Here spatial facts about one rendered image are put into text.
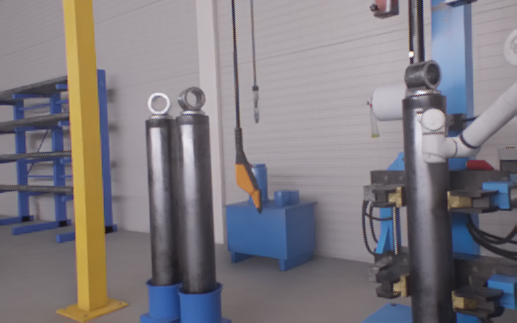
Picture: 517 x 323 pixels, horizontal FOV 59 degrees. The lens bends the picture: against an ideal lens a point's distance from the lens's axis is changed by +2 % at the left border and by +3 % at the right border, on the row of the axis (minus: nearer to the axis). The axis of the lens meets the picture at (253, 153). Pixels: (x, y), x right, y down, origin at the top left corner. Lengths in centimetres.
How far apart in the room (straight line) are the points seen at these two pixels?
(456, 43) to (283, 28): 292
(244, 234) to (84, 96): 219
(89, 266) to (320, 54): 317
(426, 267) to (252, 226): 262
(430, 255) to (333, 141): 273
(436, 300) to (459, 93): 116
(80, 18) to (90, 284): 210
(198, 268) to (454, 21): 210
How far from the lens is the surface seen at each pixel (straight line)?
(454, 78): 289
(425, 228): 245
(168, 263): 312
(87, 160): 382
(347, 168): 493
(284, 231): 455
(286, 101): 534
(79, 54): 390
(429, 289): 252
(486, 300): 240
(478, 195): 231
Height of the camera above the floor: 125
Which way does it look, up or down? 1 degrees down
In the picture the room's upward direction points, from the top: 3 degrees counter-clockwise
